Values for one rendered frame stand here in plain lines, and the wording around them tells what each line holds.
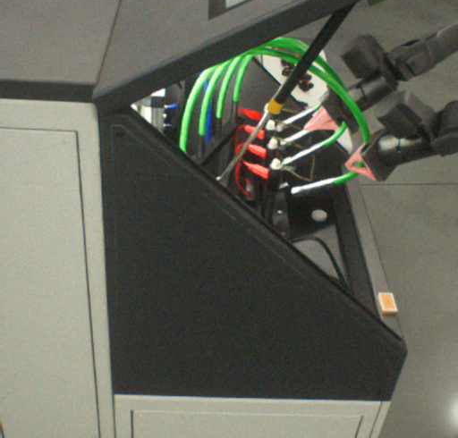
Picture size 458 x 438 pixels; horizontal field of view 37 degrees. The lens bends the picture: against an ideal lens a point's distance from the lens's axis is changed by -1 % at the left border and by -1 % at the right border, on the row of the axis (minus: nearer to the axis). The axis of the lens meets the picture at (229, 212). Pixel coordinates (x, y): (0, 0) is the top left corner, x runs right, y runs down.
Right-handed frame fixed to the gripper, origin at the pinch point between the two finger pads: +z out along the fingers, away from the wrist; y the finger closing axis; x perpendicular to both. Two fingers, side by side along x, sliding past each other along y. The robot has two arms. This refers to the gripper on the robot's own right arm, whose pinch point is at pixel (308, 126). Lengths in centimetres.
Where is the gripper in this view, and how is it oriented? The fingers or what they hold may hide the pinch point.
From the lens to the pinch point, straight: 143.2
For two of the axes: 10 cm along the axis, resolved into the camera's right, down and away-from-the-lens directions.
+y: -6.2, -7.0, -3.4
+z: -7.4, 4.0, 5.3
